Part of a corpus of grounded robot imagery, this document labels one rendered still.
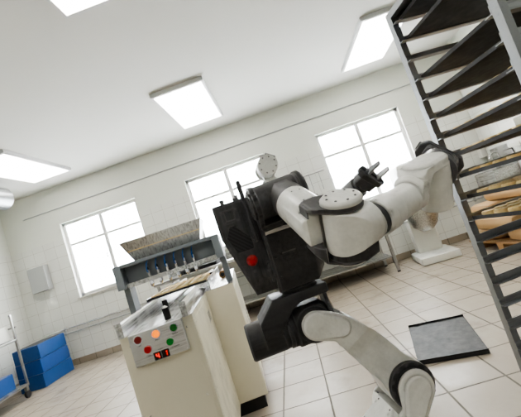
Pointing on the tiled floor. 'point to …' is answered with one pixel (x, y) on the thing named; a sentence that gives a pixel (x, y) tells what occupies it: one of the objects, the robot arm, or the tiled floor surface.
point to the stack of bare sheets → (446, 340)
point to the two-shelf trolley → (21, 368)
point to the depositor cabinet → (236, 342)
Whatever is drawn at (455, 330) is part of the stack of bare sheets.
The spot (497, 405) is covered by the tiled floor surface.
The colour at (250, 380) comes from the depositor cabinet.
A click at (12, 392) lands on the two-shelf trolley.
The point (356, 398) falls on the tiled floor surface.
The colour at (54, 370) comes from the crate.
